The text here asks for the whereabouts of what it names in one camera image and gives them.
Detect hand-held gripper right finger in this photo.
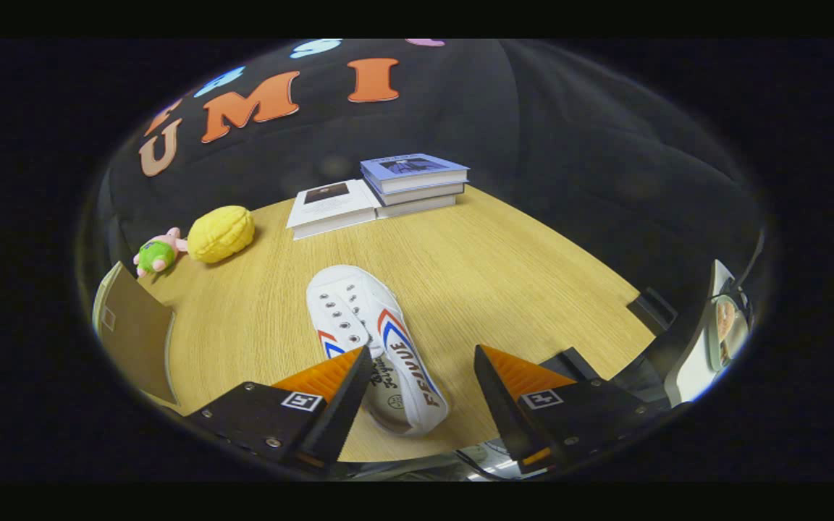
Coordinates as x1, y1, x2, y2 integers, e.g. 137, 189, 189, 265
473, 344, 671, 475

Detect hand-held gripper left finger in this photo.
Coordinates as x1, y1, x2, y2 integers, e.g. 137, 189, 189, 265
185, 345, 376, 471

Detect white canvas shoe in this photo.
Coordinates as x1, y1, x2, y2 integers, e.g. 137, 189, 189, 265
306, 265, 450, 437

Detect brown storage box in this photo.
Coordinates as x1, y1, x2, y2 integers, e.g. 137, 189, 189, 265
93, 262, 177, 406

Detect black table clamp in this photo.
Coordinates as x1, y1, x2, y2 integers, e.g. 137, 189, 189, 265
539, 347, 602, 382
627, 287, 678, 335

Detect white panel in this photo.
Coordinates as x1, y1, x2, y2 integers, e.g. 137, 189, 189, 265
665, 259, 751, 406

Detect white book with dark photo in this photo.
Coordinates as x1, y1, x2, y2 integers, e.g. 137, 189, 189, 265
286, 179, 382, 241

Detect yellow plush toy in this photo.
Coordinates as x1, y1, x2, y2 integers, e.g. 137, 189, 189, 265
187, 206, 256, 264

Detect pink and green plush toy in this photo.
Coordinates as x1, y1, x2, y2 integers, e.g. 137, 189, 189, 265
133, 227, 188, 279

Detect blue book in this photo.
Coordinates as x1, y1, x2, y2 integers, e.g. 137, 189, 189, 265
360, 153, 470, 195

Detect black cable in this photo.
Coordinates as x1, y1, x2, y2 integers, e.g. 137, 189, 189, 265
455, 449, 526, 482

